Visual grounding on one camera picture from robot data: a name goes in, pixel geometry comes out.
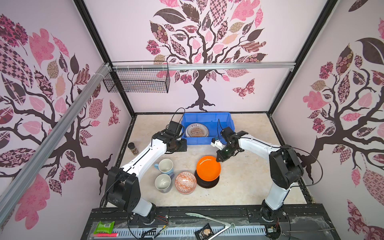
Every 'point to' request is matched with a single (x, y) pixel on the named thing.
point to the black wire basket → (138, 76)
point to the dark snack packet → (204, 233)
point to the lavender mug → (163, 182)
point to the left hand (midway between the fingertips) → (182, 148)
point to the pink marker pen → (106, 235)
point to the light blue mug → (165, 166)
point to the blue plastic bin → (214, 121)
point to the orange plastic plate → (208, 168)
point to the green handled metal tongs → (226, 226)
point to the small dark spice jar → (131, 146)
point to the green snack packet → (105, 227)
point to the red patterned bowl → (185, 182)
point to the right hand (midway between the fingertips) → (218, 157)
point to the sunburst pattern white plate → (197, 130)
